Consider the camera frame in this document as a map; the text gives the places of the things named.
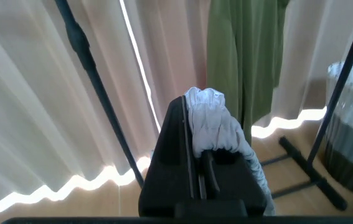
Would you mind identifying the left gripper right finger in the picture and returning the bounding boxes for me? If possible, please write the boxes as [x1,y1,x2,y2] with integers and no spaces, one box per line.
[199,148,268,218]

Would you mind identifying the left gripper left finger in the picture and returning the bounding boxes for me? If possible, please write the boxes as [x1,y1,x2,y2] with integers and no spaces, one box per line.
[138,95,200,218]

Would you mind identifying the pale grey shorts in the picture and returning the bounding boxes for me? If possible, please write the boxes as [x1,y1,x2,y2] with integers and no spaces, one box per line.
[184,86,276,217]

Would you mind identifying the green long-sleeved shirt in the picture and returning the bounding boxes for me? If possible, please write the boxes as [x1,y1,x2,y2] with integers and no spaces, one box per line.
[206,0,291,146]

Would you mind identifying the black clothes rack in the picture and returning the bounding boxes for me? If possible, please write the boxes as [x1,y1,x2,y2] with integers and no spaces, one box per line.
[54,0,353,212]

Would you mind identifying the beige curtain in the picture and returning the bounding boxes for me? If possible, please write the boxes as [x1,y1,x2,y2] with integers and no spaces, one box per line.
[0,0,353,215]

